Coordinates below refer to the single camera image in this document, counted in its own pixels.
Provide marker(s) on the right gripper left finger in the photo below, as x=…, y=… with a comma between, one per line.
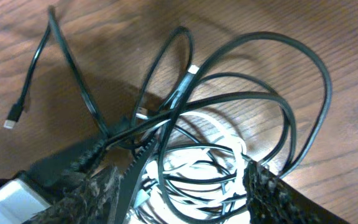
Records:
x=102, y=198

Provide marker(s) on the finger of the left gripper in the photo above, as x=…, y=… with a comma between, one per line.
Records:
x=75, y=158

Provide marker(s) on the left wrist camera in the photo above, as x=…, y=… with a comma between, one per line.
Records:
x=21, y=197

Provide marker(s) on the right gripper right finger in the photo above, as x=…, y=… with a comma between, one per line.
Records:
x=271, y=200

